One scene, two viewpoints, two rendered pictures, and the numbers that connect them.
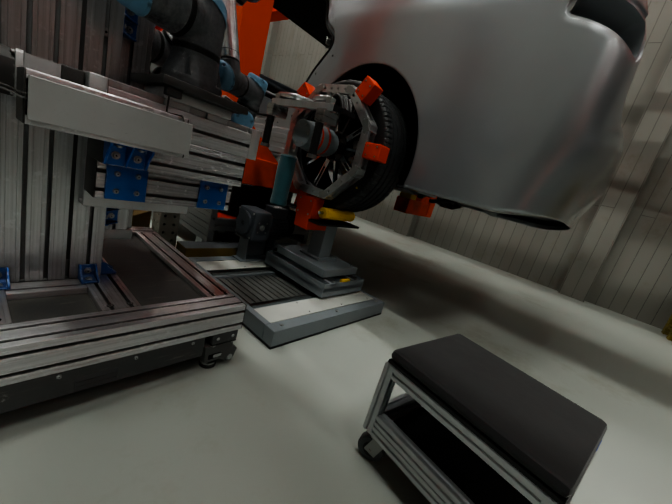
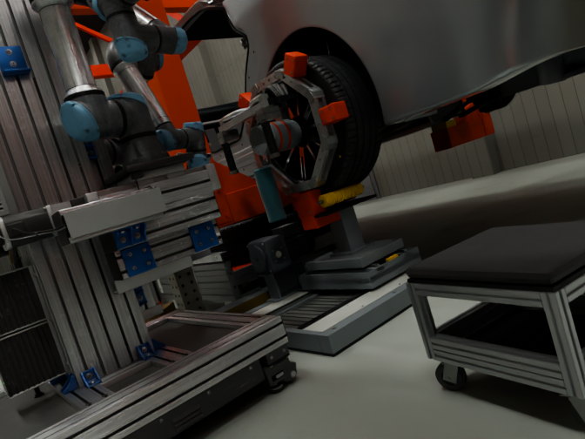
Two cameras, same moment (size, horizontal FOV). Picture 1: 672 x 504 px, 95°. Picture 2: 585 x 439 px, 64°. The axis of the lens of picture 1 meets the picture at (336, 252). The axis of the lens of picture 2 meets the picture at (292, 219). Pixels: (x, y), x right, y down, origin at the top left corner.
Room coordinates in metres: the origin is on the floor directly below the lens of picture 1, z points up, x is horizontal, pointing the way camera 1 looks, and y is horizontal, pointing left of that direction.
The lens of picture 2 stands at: (-0.48, -0.30, 0.63)
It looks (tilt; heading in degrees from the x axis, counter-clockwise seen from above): 4 degrees down; 16
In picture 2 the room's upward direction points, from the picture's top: 17 degrees counter-clockwise
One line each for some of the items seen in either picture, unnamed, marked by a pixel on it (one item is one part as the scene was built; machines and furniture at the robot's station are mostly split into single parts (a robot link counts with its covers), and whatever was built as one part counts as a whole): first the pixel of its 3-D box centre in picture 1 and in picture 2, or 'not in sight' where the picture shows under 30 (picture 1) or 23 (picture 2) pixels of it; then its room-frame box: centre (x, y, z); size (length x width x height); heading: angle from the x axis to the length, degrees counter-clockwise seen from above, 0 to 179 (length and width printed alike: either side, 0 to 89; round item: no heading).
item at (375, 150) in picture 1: (375, 152); (333, 113); (1.46, -0.05, 0.85); 0.09 x 0.08 x 0.07; 52
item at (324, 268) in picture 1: (321, 240); (346, 232); (1.79, 0.10, 0.32); 0.40 x 0.30 x 0.28; 52
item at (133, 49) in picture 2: not in sight; (133, 37); (0.67, 0.29, 1.12); 0.11 x 0.08 x 0.11; 157
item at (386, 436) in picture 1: (472, 439); (534, 311); (0.68, -0.46, 0.17); 0.43 x 0.36 x 0.34; 43
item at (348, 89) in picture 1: (325, 142); (287, 134); (1.65, 0.20, 0.85); 0.54 x 0.07 x 0.54; 52
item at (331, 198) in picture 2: (337, 214); (341, 194); (1.66, 0.05, 0.51); 0.29 x 0.06 x 0.06; 142
